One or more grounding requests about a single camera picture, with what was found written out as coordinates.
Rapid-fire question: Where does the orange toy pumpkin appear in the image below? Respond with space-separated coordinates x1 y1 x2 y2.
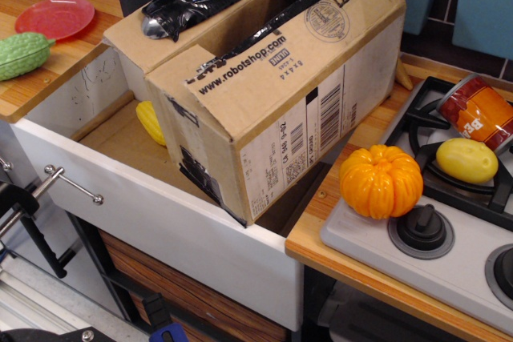
339 144 424 219

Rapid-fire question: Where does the silver metal spoon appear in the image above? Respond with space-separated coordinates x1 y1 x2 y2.
141 16 168 39

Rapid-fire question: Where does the brown cardboard shipping box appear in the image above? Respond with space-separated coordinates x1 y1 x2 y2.
103 0 406 223

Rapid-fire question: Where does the blue black clamp handle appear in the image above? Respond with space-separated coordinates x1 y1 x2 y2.
142 293 188 342

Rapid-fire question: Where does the grey toy stove top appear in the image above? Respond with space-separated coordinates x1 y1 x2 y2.
321 77 512 333

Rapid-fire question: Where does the yellow toy squash in sink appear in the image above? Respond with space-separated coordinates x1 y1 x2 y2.
135 101 166 146

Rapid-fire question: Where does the black stove knob at edge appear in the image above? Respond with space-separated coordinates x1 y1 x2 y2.
485 243 512 310

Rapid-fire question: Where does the red plastic plate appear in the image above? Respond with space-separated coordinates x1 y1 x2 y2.
14 0 95 40

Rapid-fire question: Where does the white toy sink basin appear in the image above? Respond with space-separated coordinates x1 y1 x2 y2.
12 45 303 331

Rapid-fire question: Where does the green toy bitter gourd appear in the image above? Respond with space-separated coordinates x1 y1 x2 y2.
1 32 55 81

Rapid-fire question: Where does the yellow toy potato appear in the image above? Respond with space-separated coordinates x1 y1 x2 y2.
436 138 499 183

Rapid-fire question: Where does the black metal table clamp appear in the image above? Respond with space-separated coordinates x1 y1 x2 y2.
0 159 104 280

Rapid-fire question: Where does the red orange beans can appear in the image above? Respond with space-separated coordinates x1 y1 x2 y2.
436 74 512 154

